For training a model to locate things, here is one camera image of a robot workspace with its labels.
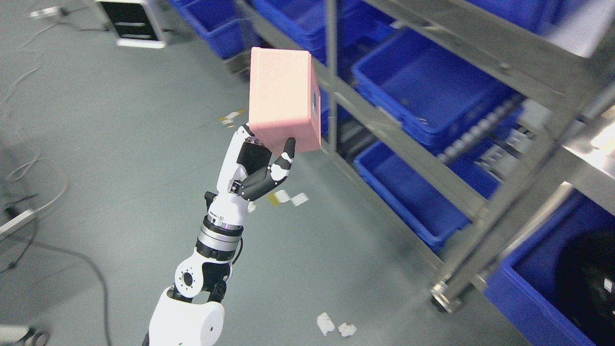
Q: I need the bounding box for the stainless steel table cart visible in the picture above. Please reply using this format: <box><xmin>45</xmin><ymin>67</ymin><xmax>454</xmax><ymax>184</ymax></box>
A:
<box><xmin>429</xmin><ymin>81</ymin><xmax>614</xmax><ymax>313</ymax></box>

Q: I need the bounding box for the black floor cable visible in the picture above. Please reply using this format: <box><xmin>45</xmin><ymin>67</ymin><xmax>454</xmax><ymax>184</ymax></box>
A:
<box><xmin>0</xmin><ymin>192</ymin><xmax>112</xmax><ymax>346</ymax></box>

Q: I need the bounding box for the blue bin shelf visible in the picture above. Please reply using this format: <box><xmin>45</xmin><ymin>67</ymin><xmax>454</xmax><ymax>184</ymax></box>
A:
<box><xmin>354</xmin><ymin>142</ymin><xmax>470</xmax><ymax>253</ymax></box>
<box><xmin>351</xmin><ymin>29</ymin><xmax>514</xmax><ymax>155</ymax></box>

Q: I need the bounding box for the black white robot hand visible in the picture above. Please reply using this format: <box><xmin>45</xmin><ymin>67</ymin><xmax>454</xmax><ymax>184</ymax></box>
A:
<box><xmin>204</xmin><ymin>123</ymin><xmax>296</xmax><ymax>230</ymax></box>

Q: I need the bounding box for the black helmet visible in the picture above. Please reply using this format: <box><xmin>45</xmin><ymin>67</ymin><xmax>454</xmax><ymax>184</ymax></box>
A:
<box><xmin>555</xmin><ymin>230</ymin><xmax>614</xmax><ymax>346</ymax></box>

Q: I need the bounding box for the white electronic box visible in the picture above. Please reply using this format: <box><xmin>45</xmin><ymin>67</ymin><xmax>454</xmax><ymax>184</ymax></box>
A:
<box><xmin>94</xmin><ymin>0</ymin><xmax>168</xmax><ymax>49</ymax></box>

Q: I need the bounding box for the blue bin with helmet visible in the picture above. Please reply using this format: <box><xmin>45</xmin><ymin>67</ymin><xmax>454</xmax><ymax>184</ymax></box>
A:
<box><xmin>484</xmin><ymin>191</ymin><xmax>614</xmax><ymax>346</ymax></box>

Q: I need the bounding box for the steel shelf rack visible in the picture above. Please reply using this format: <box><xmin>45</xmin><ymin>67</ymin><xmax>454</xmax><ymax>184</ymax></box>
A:
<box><xmin>231</xmin><ymin>0</ymin><xmax>615</xmax><ymax>289</ymax></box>

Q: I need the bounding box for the blue bin middle shelf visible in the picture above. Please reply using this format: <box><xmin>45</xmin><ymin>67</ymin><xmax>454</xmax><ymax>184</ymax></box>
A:
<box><xmin>351</xmin><ymin>29</ymin><xmax>514</xmax><ymax>155</ymax></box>

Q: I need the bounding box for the blue bin lower shelf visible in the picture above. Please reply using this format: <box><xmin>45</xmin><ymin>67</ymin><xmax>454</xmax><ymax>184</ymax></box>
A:
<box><xmin>354</xmin><ymin>142</ymin><xmax>470</xmax><ymax>253</ymax></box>

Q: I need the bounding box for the pink plastic storage box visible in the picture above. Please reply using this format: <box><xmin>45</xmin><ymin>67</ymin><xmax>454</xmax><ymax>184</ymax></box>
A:
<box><xmin>248</xmin><ymin>47</ymin><xmax>321</xmax><ymax>155</ymax></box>

